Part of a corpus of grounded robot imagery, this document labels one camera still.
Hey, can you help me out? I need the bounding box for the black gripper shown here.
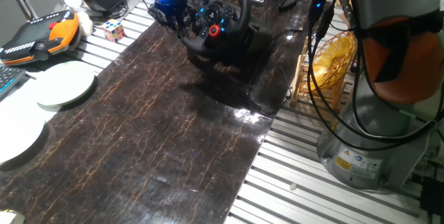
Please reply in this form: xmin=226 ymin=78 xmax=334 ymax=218
xmin=154 ymin=0 xmax=191 ymax=40

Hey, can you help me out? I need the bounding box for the black racing steering wheel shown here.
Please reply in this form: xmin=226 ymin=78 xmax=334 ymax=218
xmin=177 ymin=0 xmax=277 ymax=71

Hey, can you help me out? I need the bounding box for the Rubik's cube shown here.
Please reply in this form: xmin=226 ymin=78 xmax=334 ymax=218
xmin=101 ymin=18 xmax=127 ymax=43

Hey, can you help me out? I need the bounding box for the white rounded plastic object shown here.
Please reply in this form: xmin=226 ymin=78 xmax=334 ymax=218
xmin=76 ymin=10 xmax=94 ymax=37

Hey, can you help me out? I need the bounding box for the dark brown marble mat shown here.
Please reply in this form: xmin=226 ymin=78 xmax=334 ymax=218
xmin=0 ymin=0 xmax=318 ymax=224

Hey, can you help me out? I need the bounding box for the white plate with green rim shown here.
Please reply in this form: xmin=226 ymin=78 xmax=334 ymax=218
xmin=34 ymin=60 xmax=96 ymax=107

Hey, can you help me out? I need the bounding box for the orange and black teach pendant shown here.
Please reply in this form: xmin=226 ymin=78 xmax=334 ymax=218
xmin=0 ymin=10 xmax=81 ymax=67

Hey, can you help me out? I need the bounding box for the plain white round plate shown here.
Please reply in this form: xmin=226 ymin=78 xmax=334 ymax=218
xmin=0 ymin=111 xmax=46 ymax=164

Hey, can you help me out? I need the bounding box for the gold and white snack packet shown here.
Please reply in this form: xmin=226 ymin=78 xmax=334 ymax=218
xmin=0 ymin=209 xmax=26 ymax=224

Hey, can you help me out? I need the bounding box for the black USB cable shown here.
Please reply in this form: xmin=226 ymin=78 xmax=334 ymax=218
xmin=248 ymin=26 xmax=305 ymax=116

